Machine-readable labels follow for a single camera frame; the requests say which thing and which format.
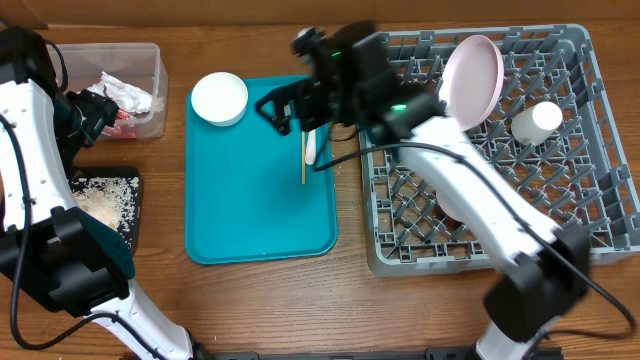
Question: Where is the wooden chopstick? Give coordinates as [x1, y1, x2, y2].
[301, 131, 306, 185]

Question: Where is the white plastic fork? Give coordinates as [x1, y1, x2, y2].
[305, 129, 316, 165]

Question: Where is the red snack wrapper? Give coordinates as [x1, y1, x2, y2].
[101, 110, 136, 139]

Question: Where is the white tissue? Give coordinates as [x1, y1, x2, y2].
[87, 72, 165, 114]

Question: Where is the white bowl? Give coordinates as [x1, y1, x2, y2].
[191, 72, 249, 127]

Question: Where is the food scraps pile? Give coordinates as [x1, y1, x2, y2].
[71, 176, 140, 237]

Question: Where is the pink plate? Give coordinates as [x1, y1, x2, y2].
[438, 35, 504, 131]

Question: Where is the pink bowl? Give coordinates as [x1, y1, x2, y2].
[436, 192, 465, 223]

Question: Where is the white upside-down cup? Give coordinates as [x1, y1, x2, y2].
[511, 101, 563, 145]

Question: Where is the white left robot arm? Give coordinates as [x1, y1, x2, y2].
[1, 27, 202, 359]

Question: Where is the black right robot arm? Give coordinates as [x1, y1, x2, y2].
[264, 21, 590, 359]

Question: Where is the black waste tray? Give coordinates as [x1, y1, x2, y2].
[69, 166, 144, 254]

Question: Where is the grey dishwasher rack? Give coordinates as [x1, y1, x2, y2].
[361, 24, 639, 276]

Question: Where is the clear plastic bin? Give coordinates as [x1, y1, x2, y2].
[47, 43, 168, 139]

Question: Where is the teal serving tray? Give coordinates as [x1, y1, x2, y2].
[184, 75, 338, 265]

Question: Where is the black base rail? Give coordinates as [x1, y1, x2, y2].
[209, 346, 564, 360]

